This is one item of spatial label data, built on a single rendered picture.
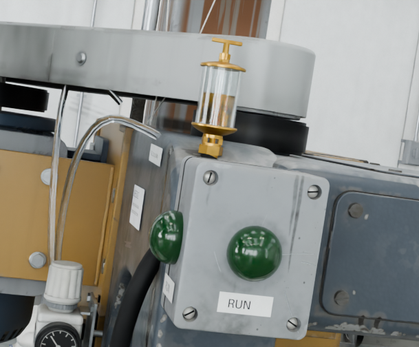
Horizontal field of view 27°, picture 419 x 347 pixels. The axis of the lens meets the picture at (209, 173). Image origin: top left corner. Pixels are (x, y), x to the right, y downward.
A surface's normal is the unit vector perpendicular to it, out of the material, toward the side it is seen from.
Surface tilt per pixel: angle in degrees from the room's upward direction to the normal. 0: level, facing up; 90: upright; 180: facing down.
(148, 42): 90
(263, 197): 90
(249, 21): 90
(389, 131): 90
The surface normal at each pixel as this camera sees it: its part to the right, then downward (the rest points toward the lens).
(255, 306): 0.21, 0.08
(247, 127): -0.05, 0.04
